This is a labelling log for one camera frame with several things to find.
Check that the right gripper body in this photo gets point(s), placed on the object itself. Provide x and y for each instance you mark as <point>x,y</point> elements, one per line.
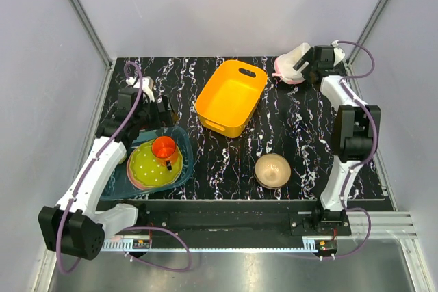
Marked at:
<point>310,68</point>

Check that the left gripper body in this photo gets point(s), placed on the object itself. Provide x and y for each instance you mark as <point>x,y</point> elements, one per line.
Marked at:
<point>153,117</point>

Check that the white mesh laundry bag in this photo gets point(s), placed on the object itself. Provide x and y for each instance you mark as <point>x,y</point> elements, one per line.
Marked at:
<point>283,66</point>

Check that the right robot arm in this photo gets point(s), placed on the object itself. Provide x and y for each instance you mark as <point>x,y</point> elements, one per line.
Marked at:
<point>354,139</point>

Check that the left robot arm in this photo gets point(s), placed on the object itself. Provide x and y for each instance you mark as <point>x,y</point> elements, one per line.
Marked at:
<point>73,227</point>

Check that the orange plastic cup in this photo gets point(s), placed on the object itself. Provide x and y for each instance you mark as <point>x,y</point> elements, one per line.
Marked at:
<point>165,150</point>

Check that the yellow-green dotted plate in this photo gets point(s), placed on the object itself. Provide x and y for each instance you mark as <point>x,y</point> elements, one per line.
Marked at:
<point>149,171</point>

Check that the orange plastic basket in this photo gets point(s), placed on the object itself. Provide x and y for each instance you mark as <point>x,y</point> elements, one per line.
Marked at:
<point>230,97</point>

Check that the pink plate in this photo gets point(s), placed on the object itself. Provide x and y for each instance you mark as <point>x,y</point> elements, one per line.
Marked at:
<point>131,178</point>

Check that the teal transparent tray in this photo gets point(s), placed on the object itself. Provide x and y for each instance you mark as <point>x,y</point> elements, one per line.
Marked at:
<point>119,187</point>

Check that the beige glass bowl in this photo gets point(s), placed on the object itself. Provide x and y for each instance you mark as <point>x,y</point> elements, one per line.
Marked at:
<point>272,171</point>

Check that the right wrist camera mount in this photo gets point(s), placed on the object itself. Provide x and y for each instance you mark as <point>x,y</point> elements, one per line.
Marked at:
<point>338,52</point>

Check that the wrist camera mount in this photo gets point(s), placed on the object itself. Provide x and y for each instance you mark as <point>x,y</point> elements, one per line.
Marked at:
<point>146,84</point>
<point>338,52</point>

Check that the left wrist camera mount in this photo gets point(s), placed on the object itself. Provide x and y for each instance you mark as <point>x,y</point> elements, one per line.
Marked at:
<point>146,84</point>

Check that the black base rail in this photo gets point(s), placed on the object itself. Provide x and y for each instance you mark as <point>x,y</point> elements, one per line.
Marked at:
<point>239,224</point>

